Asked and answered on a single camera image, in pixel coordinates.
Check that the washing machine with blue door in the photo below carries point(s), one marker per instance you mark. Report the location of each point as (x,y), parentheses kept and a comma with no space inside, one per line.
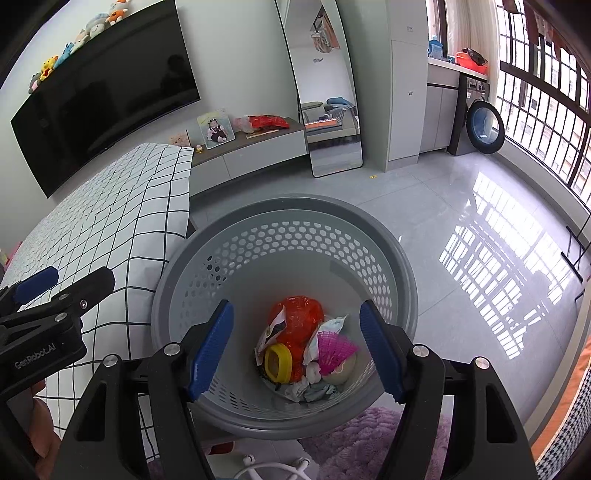
(485,127)

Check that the red plastic bag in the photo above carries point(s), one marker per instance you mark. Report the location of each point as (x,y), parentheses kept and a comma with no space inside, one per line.
(298,323)

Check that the red plastic basin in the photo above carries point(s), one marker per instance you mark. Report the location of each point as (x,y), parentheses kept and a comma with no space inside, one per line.
(471,62)

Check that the pink mesh basket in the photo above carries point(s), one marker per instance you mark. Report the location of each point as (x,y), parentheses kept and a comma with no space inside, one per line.
(337,353)

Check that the barred window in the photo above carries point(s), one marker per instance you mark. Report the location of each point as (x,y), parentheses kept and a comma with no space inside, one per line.
(545,115)

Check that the tall standing mirror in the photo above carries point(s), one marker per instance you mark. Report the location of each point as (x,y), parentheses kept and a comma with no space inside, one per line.
(332,157)

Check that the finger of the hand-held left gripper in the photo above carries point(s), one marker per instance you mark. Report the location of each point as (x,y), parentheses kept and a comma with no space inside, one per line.
(37,279)
(90,286)

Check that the purple fluffy rug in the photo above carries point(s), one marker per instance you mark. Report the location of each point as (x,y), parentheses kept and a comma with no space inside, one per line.
(351,443)

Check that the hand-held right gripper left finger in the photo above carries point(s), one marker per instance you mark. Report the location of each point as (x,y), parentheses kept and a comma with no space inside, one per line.
(210,355)

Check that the small picture frame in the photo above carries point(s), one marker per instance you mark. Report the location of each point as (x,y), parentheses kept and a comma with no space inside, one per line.
(179,139)

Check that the houndstooth cloth with orange edge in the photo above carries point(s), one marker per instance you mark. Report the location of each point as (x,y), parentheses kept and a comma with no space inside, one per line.
(568,443)

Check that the black metal stand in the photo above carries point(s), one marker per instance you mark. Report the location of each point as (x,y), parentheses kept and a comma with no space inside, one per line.
(575,260)

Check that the person's left hand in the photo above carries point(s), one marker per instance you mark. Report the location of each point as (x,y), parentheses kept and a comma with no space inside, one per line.
(46,429)

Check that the yellow pink snack packet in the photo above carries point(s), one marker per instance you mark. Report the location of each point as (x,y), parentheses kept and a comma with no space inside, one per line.
(270,332)

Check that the grey perforated laundry basket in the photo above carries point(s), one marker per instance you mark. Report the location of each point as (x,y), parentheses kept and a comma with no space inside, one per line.
(277,277)

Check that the thin book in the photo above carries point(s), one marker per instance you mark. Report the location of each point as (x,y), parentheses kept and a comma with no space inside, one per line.
(261,134)

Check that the grey cloth piece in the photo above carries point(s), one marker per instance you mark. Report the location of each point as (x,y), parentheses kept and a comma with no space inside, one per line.
(321,392)

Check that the red patterned bag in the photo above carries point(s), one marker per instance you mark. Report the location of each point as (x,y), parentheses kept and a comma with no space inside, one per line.
(268,122)

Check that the grey low cabinet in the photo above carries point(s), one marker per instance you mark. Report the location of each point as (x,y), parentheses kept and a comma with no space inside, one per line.
(258,157)

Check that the blue detergent bottle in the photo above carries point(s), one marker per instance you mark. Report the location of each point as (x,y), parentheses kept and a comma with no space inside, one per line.
(435,48)

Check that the tall white cabinet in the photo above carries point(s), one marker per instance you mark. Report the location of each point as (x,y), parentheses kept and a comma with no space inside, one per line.
(406,115)

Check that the framed child photo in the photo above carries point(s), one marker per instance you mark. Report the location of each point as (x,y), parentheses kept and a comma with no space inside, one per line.
(216,129)

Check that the black wall television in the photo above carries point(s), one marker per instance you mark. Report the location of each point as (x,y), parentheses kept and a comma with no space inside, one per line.
(106,101)

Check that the round beige plush toy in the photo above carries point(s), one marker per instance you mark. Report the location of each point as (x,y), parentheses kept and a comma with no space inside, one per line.
(277,362)

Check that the grey counter cabinet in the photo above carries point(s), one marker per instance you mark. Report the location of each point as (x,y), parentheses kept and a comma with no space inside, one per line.
(436,115)

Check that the row of plush toys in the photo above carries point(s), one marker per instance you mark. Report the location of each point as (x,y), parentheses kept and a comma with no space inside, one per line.
(48,67)

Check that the white checkered bed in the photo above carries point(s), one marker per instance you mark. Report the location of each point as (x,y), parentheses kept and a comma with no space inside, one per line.
(115,221)

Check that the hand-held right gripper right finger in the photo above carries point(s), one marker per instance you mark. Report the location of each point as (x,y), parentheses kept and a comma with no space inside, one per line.
(383,353)

